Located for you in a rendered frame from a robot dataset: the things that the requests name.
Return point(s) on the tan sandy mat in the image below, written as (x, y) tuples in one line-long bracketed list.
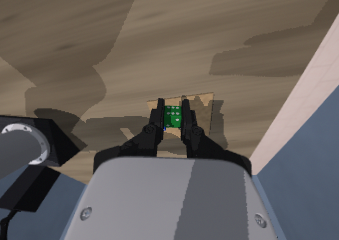
[(201, 103)]

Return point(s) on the green die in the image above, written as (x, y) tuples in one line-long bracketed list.
[(172, 116)]

